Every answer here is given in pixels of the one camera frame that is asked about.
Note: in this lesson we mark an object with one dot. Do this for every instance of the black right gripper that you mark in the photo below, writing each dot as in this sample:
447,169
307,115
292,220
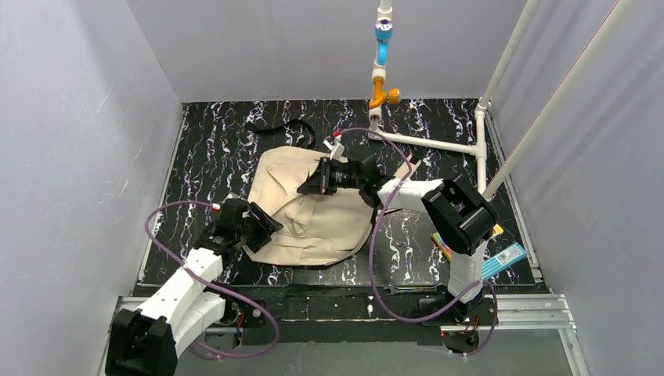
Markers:
326,175

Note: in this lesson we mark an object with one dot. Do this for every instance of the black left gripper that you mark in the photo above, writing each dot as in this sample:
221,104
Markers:
258,223

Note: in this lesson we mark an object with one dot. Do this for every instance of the aluminium rail frame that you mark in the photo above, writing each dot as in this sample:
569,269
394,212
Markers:
534,316

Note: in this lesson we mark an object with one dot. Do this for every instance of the light blue barcode book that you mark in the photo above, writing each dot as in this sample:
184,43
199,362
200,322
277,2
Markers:
503,260

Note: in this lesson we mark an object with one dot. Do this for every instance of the colourful crayon box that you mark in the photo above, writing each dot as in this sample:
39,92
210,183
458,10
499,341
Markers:
497,231

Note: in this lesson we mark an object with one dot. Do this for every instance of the blue orange pipe fitting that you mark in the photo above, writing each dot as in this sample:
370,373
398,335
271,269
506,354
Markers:
383,33

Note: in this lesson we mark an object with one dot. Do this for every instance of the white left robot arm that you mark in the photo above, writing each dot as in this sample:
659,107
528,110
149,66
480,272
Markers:
149,339

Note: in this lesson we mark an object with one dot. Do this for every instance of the white PVC pipe frame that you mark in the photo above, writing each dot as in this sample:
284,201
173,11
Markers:
569,73

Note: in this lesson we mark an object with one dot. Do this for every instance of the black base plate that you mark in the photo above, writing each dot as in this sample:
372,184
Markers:
408,304

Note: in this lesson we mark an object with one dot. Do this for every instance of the beige canvas backpack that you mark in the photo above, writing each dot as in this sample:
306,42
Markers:
318,230

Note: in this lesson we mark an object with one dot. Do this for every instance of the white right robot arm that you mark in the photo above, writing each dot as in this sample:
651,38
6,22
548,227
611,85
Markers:
459,213

